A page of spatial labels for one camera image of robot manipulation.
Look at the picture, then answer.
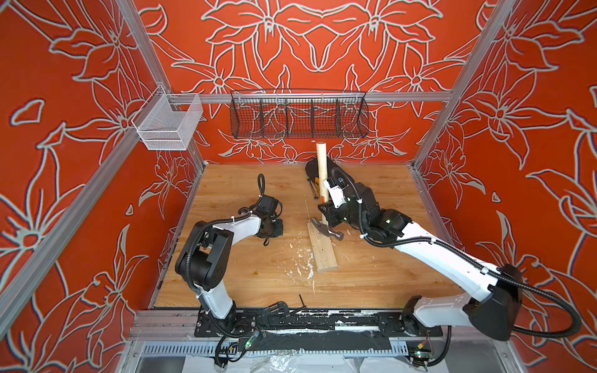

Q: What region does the wooden handle claw hammer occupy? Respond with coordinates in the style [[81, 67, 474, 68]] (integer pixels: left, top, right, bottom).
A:
[[311, 142, 344, 241]]

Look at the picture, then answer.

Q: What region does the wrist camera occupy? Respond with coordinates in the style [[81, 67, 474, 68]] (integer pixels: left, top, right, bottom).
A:
[[323, 178, 346, 208], [253, 195, 283, 220]]

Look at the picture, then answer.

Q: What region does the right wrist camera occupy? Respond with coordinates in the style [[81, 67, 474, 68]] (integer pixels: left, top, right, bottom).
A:
[[323, 178, 346, 208]]

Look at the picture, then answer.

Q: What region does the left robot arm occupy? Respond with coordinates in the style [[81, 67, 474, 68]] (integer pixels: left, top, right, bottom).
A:
[[175, 211, 284, 328]]

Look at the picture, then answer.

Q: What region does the black tool case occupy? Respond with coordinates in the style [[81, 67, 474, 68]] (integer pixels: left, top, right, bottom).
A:
[[306, 157, 354, 203]]

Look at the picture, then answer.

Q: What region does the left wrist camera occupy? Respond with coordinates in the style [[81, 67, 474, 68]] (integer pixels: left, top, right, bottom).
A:
[[253, 195, 283, 220]]

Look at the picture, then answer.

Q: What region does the black wire wall basket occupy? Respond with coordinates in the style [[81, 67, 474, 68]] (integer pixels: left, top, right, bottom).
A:
[[229, 89, 370, 140]]

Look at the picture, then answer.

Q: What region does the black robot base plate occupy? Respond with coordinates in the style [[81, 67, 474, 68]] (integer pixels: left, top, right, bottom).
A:
[[194, 302, 444, 339]]

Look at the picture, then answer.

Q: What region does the screwdriver beside case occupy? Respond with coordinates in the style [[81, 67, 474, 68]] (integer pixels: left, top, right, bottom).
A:
[[307, 178, 320, 200]]

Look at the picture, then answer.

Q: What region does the white wire mesh basket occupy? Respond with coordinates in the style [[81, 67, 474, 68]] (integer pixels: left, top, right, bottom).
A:
[[132, 87, 204, 151]]

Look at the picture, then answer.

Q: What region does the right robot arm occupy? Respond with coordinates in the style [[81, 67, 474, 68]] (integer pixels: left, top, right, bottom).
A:
[[319, 180, 581, 341]]

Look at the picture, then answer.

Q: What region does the light wooden block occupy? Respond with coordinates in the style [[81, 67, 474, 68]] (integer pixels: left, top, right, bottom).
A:
[[307, 222, 339, 273]]

